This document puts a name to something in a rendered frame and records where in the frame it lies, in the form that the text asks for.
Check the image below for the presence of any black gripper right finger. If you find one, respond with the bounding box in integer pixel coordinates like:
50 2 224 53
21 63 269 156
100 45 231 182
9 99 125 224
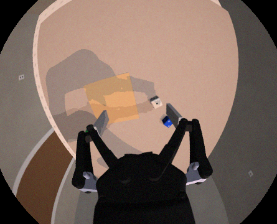
147 103 213 185

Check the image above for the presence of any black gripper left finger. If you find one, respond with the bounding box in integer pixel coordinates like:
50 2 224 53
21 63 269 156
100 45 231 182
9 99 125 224
72 110 132 194

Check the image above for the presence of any white die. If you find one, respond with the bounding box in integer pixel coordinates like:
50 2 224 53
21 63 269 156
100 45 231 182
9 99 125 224
150 96 162 109

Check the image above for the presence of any blue die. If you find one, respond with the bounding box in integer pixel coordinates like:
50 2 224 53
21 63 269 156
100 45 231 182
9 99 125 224
162 116 172 128

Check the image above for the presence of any orange mat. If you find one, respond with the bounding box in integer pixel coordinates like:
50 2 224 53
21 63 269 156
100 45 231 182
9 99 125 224
83 73 139 124

